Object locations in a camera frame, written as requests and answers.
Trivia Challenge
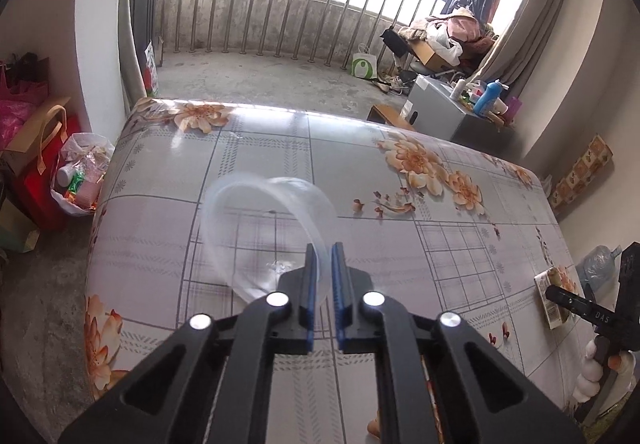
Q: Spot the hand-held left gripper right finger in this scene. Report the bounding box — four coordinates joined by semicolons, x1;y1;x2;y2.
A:
330;244;588;444

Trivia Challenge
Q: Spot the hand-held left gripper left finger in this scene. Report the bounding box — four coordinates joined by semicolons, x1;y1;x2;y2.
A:
57;243;318;444

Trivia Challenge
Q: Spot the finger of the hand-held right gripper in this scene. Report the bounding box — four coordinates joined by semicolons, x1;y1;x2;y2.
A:
545;284;616;332

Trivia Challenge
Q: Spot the beige paper packet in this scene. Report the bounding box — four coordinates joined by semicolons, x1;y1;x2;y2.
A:
534;268;576;331

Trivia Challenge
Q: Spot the clear plastic cup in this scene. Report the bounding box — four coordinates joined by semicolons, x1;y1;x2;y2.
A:
202;173;338;307

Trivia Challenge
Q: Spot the person's right hand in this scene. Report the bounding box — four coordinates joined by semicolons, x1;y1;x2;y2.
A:
572;340;623;401

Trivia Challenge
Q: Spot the large water jug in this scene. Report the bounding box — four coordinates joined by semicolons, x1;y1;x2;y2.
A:
575;244;623;297

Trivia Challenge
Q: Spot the floral tablecloth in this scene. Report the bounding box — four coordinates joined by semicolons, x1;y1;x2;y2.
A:
84;96;601;444

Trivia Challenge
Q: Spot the floral patterned board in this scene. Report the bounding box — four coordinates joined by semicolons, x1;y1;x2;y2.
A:
547;134;613;212

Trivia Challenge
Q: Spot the wooden stool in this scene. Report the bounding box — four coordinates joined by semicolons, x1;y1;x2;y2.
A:
367;104;416;131

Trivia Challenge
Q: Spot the grey cabinet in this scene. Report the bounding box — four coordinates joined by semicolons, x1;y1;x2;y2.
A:
402;74;516;145

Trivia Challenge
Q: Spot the blue bottle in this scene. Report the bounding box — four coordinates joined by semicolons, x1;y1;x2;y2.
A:
472;79;503;116

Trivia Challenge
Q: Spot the white paper bag green logo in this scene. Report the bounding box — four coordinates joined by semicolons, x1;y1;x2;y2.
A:
351;44;378;80

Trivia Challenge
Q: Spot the cardboard box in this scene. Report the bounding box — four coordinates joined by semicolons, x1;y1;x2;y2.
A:
407;39;451;70

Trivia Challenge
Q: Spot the filled white plastic bag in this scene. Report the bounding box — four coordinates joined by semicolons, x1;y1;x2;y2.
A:
50;131;116;217

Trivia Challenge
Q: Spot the green and red bag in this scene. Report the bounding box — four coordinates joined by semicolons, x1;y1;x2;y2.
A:
144;41;160;97

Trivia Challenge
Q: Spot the pile of clothes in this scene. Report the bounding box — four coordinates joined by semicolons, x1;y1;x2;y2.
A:
397;9;501;60

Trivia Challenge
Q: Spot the red paper bag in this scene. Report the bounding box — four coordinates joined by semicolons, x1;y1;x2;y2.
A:
10;114;83;232

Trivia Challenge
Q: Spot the metal balcony railing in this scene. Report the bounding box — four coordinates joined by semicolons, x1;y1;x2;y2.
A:
155;0;451;70

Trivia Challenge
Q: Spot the grey curtain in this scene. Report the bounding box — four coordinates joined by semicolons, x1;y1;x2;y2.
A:
470;0;581;90

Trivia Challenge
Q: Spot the pale green bag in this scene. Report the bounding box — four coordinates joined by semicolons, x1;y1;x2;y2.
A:
0;199;41;255

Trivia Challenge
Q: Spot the brown paper bag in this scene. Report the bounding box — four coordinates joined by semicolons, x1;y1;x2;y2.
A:
0;96;73;175

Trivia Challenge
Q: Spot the dark panel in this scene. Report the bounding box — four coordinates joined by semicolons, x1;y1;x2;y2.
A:
127;0;161;70

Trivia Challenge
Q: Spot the magenta plastic bag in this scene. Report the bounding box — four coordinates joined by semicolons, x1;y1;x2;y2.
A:
0;54;51;135

